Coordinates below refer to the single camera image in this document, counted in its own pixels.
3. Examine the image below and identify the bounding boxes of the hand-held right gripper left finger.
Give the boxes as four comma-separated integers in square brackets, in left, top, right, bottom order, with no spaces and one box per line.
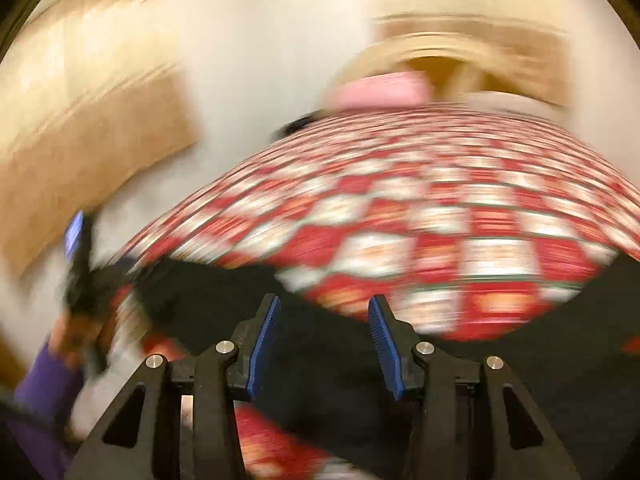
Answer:
[65,294,281,480]

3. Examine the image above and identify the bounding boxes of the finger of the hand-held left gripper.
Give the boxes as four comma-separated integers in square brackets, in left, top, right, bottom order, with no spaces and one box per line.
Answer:
[64,210,95,283]

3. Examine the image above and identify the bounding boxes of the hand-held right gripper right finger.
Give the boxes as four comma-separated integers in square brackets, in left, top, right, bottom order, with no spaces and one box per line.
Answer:
[367,294,581,480]

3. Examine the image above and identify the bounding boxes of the black pants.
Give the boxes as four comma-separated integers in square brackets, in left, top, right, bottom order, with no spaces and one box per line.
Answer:
[122,252,640,480]

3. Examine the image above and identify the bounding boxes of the person's left hand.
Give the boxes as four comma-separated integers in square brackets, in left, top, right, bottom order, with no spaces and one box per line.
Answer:
[49,307,103,363]

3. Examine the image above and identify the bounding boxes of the wide golden patterned curtain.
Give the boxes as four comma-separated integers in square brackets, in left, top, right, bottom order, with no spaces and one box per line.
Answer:
[0,0,197,278]

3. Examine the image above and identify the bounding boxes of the red checked printed blanket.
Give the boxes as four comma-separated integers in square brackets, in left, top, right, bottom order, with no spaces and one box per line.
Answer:
[111,102,640,480]

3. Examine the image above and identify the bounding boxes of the dark object behind bed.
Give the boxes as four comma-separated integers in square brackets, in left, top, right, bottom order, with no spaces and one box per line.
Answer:
[270,110,326,142]

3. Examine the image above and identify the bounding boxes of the pink pillow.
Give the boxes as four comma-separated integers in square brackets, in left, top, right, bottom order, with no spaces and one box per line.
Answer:
[322,71,435,113]

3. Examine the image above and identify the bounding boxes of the beige fluffy pillow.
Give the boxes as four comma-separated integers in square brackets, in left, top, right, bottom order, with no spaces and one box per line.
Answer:
[470,91,568,123]

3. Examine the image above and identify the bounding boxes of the cream wooden bed headboard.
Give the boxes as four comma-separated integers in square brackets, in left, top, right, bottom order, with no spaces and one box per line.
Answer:
[330,30,506,106]

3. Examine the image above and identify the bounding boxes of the wicker basket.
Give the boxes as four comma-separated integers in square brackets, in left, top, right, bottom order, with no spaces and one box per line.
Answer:
[372,10,573,108]

